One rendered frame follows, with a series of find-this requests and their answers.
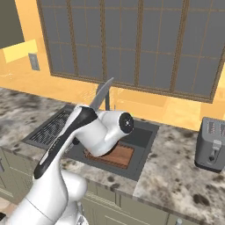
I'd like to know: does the grey kitchen knife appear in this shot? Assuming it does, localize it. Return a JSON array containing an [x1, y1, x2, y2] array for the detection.
[[88, 76, 115, 113]]

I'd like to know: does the dark grey sink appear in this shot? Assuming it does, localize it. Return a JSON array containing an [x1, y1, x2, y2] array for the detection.
[[21, 103, 161, 182]]

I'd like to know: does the brown wooden cutting board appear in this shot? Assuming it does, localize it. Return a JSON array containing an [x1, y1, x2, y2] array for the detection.
[[83, 142, 135, 171]]

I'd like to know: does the olive green cabinet door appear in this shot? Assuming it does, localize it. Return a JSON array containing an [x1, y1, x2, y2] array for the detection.
[[0, 147, 34, 206], [79, 178, 171, 225]]

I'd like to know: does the dark grey faucet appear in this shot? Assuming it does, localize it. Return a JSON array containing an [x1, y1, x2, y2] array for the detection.
[[96, 83, 112, 112]]

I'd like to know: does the brown framed window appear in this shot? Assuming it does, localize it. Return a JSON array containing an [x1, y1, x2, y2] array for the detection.
[[36, 0, 225, 105]]

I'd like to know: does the grey toaster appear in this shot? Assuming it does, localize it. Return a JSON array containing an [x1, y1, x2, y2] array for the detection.
[[193, 116, 225, 174]]

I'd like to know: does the grey wall outlet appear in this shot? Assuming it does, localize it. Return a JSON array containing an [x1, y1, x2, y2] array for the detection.
[[27, 52, 41, 72]]

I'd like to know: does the dark grey wall cabinet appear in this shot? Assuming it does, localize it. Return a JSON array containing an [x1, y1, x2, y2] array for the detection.
[[0, 0, 25, 49]]

